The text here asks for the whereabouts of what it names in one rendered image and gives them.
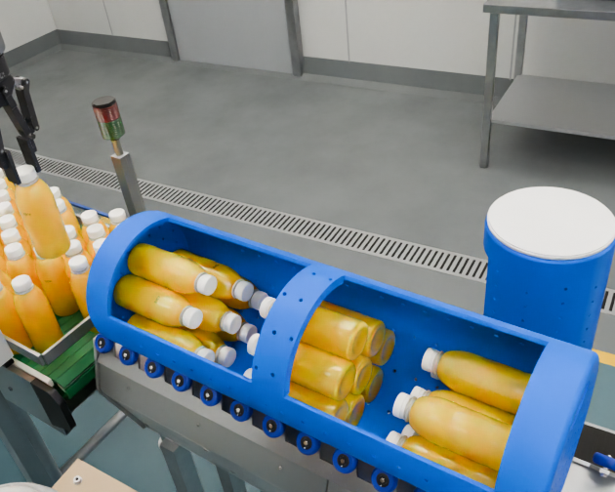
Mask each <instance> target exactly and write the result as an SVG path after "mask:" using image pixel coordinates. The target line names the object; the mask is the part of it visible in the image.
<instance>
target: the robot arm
mask: <svg viewBox="0 0 615 492"><path fill-rule="evenodd" d="M5 49H6V45H5V42H4V40H3V37H2V34H1V31H0V108H1V107H2V106H3V108H4V109H5V111H6V113H7V114H8V116H9V117H10V119H11V121H12V122H13V124H14V126H15V127H16V129H17V131H18V132H19V134H20V136H17V137H16V138H17V141H18V143H19V146H20V150H21V152H22V155H23V157H24V160H25V162H26V165H32V166H33V167H34V169H35V171H36V172H37V173H39V172H41V171H42V170H41V168H40V165H39V163H38V160H37V157H36V155H35V152H36V151H37V148H36V145H35V142H34V139H35V137H36V136H35V135H34V134H33V133H34V132H35V131H38V130H39V128H40V127H39V123H38V120H37V116H36V113H35V110H34V106H33V103H32V99H31V96H30V93H29V80H28V79H27V78H24V77H21V76H16V77H13V76H12V75H11V74H10V69H9V67H8V64H7V62H6V59H5V56H4V53H3V52H4V51H5ZM14 88H15V90H16V95H17V98H18V101H19V104H20V110H21V113H22V115H21V113H20V111H19V110H18V108H17V106H18V105H17V104H16V102H15V100H14V98H13V97H12V94H13V91H14ZM0 168H1V169H4V171H5V174H6V176H7V179H8V181H9V182H12V183H14V184H16V185H20V184H21V179H20V176H19V173H18V171H17V168H16V165H15V163H14V160H13V157H12V155H11V152H10V150H7V149H5V148H4V145H3V140H2V135H1V130H0ZM0 492H59V491H57V490H55V489H52V488H50V487H47V486H44V485H40V484H35V483H28V482H16V483H8V484H3V485H0Z"/></svg>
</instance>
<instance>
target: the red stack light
mask: <svg viewBox="0 0 615 492"><path fill-rule="evenodd" d="M93 111H94V113H95V116H96V120H97V121H98V122H100V123H108V122H112V121H114V120H116V119H118V118H119V117H120V111H119V108H118V105H117V102H115V104H114V105H112V106H110V107H106V108H94V107H93Z"/></svg>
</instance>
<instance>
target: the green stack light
mask: <svg viewBox="0 0 615 492"><path fill-rule="evenodd" d="M97 123H98V126H99V129H100V132H101V135H102V138H103V139H105V140H115V139H118V138H121V137H122V136H124V134H125V128H124V125H123V122H122V118H121V115H120V117H119V118H118V119H116V120H114V121H112V122H108V123H100V122H98V121H97Z"/></svg>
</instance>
